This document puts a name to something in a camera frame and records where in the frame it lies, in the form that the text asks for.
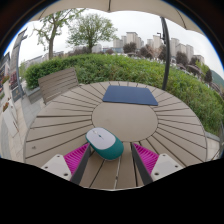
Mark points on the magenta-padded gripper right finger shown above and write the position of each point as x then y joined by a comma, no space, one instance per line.
163,165

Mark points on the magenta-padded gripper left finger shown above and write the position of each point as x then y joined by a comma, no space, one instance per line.
60,165

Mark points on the white and green computer mouse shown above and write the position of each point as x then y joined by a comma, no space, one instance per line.
103,141

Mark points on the dark blue mouse pad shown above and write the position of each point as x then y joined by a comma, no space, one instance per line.
130,95

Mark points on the white planter box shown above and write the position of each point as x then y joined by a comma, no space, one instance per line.
10,120

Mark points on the grey slatted outdoor chair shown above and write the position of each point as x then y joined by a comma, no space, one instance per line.
58,83

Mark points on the dark curved parasol pole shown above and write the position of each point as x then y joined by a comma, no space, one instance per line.
166,56

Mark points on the grey curved sign pillar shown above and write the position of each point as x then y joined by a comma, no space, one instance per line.
16,60

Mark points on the thin bare-trunked tree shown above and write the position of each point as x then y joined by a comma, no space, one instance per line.
51,43

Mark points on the group of pale high-rise buildings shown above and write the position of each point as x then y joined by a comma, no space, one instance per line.
155,41

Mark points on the round leafy tree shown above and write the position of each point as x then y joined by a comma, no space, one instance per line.
90,30

